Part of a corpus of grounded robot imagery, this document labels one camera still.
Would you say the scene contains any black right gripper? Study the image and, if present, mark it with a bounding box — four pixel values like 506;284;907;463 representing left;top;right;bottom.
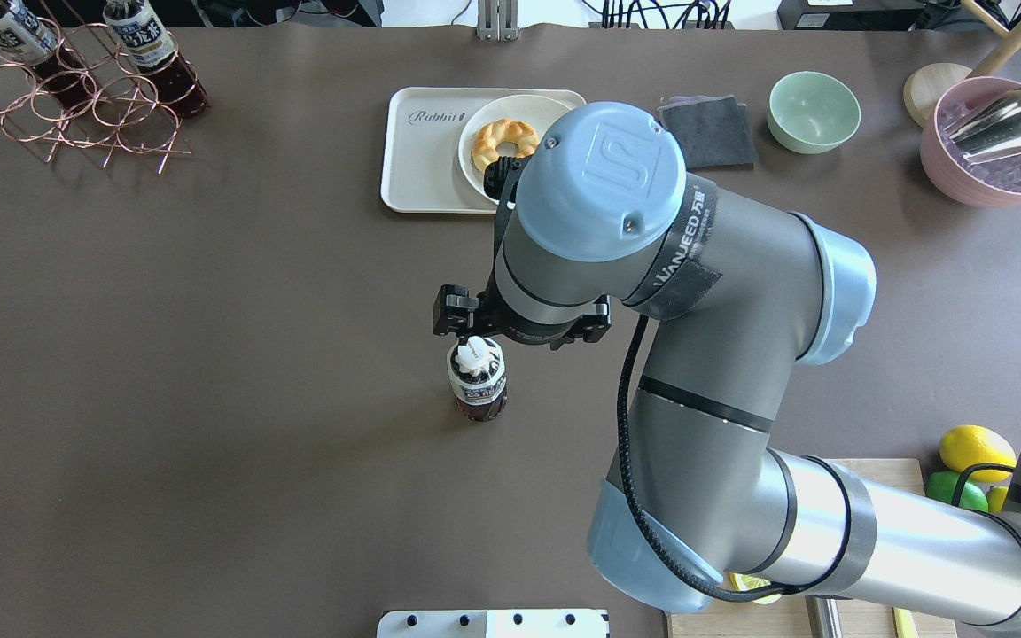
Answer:
431;285;612;350

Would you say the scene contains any tea bottle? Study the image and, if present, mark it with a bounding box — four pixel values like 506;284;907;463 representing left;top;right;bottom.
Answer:
446;336;507;423

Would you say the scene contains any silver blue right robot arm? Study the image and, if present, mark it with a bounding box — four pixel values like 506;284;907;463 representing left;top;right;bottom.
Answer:
433;102;1021;637

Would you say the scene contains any white rectangular serving tray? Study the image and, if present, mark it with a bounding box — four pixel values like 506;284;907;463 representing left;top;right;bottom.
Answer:
380;86;585;214

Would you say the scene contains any tea bottle rack back left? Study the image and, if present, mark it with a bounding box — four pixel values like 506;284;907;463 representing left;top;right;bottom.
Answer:
0;1;93;114

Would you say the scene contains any tea bottle rack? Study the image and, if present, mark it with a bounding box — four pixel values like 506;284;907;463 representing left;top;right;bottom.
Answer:
0;1;93;114
103;1;209;120

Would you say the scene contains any tea bottle rack back right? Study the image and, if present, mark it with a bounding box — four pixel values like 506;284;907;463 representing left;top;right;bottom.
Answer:
103;1;209;120

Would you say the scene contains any glazed twisted donut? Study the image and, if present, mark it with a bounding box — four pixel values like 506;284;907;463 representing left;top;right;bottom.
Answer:
471;118;540;173

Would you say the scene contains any white round plate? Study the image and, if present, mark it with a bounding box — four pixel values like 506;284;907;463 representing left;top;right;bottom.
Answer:
457;93;585;207

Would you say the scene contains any grey folded cloth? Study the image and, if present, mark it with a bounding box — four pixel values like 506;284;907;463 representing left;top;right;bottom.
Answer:
657;96;758;171

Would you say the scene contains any half lemon slice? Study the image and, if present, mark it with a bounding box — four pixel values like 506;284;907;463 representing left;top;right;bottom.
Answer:
727;572;782;605

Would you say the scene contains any light green bowl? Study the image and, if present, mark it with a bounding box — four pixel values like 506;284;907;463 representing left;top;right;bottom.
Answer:
767;70;861;156

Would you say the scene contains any wooden cutting board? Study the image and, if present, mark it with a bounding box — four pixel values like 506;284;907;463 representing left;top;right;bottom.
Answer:
665;459;924;637

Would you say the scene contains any steel muddler black tip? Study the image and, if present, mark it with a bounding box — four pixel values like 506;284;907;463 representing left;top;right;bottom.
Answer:
806;596;843;638

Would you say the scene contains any green lime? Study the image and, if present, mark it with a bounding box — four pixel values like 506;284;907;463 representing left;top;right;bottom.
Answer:
924;470;990;512

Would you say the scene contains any round wooden stand base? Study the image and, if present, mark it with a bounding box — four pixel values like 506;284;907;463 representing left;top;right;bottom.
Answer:
902;62;971;127

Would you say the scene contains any whole lemon upper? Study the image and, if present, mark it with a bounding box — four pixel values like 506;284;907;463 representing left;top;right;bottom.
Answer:
939;424;1017;484

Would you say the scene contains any whole lemon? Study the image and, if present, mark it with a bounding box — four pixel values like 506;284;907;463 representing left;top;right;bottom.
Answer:
939;424;1017;484
986;485;1009;514

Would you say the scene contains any yellow plastic knife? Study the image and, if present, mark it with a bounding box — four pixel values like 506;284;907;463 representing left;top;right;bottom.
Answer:
892;607;919;638

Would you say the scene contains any whole lemon lower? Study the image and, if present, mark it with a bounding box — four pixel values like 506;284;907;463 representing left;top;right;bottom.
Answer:
986;485;1009;514

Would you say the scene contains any metal ice scoop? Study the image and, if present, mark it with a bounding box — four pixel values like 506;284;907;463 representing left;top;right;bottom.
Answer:
949;88;1021;165

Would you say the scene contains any pink ice bowl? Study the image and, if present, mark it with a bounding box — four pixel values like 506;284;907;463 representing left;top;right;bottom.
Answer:
920;76;1021;207

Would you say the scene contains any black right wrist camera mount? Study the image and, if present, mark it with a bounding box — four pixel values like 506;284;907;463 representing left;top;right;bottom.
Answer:
482;154;534;205

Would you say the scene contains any copper wire bottle rack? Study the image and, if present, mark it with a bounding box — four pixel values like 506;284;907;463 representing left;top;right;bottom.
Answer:
0;18;195;175

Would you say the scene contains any aluminium bracket table edge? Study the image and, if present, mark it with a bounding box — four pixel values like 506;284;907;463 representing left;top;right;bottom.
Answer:
477;0;519;42

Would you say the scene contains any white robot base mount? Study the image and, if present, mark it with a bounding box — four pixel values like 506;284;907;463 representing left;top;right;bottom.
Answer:
376;607;612;637

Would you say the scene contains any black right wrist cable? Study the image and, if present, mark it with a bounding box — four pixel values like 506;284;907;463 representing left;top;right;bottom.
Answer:
615;315;822;605

